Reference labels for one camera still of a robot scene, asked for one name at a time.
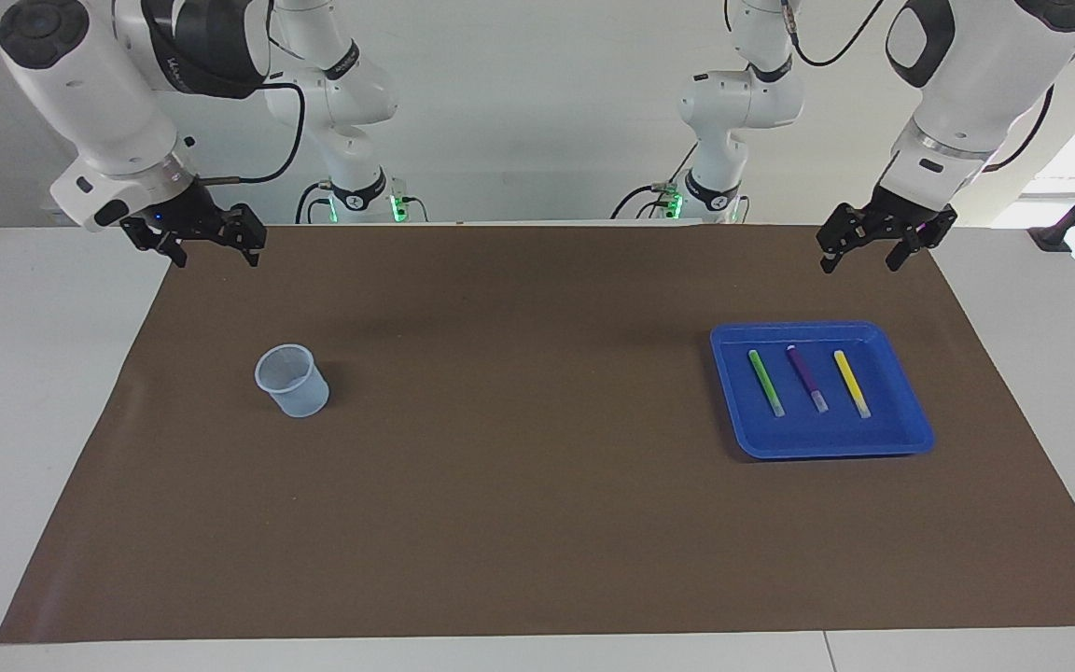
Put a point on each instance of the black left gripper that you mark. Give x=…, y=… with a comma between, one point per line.
x=892, y=219

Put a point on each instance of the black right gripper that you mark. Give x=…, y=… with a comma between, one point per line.
x=185, y=216

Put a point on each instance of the yellow pen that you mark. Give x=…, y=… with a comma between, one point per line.
x=851, y=383

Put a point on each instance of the purple pen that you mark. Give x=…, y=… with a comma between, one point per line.
x=806, y=378

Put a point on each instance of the green pen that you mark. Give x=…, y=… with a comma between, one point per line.
x=765, y=383

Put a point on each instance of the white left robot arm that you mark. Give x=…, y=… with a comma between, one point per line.
x=976, y=84

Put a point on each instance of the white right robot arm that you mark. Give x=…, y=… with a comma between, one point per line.
x=80, y=84

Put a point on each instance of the clear plastic cup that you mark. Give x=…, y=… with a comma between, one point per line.
x=293, y=387

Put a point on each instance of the green lit base connector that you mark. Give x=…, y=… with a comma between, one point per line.
x=397, y=207
x=671, y=200

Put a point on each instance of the blue plastic tray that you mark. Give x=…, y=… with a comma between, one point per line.
x=817, y=434

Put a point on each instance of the brown table mat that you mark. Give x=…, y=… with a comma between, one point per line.
x=537, y=504

